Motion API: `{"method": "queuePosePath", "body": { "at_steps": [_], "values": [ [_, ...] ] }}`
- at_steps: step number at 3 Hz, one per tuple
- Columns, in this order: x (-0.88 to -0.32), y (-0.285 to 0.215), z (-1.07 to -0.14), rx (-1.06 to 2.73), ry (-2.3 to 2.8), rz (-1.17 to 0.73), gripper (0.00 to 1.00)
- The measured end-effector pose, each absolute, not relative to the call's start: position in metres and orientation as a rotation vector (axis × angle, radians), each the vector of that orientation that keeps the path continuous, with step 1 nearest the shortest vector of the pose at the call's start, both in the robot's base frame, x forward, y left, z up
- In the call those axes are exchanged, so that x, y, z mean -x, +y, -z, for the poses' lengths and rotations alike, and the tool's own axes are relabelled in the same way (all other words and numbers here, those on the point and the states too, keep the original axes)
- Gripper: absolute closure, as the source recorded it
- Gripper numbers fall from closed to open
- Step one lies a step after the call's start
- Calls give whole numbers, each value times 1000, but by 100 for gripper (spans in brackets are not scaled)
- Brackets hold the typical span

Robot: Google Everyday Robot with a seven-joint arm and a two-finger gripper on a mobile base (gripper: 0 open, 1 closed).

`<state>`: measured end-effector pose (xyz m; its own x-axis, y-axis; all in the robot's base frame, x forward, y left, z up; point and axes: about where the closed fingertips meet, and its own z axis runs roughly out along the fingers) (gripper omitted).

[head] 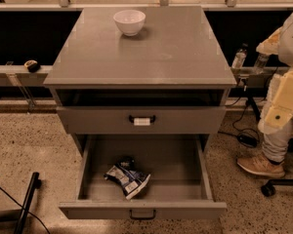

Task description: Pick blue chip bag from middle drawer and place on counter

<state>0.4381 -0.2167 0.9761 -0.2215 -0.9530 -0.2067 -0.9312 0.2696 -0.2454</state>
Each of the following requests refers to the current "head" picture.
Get clear water bottle right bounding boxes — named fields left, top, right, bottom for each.
left=254, top=54, right=270, bottom=74

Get black floor cable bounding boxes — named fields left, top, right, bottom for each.
left=0, top=178, right=52, bottom=234

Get clear water bottle left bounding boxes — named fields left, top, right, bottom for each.
left=231, top=43, right=248, bottom=69

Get person leg light trousers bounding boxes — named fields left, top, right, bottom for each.
left=259, top=119, right=293, bottom=163

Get open grey bottom drawer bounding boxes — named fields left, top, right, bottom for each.
left=58, top=134, right=228, bottom=221

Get yellow black tape measure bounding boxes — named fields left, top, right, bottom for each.
left=24, top=59, right=41, bottom=73

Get tan sneaker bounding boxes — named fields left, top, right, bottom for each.
left=236, top=154, right=285, bottom=178

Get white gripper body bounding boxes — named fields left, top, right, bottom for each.
left=258, top=68, right=293, bottom=135

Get closed grey middle drawer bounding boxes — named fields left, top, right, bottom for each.
left=57, top=106, right=226, bottom=135

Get black power adapter with cable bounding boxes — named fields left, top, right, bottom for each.
left=219, top=105, right=260, bottom=148

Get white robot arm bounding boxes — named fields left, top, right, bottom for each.
left=256, top=13, right=293, bottom=135

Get grey metal rail shelf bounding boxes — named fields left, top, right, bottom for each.
left=0, top=65, right=52, bottom=87

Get grey drawer cabinet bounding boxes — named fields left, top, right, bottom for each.
left=43, top=5, right=237, bottom=220

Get white ceramic bowl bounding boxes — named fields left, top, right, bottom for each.
left=113, top=10, right=146, bottom=36

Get black metal stand leg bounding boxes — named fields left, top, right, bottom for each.
left=14, top=172, right=41, bottom=234

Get clear water bottle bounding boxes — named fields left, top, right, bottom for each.
left=231, top=43, right=248, bottom=69
left=254, top=54, right=270, bottom=74

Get blue chip bag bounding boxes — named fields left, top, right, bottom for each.
left=104, top=156, right=150, bottom=200

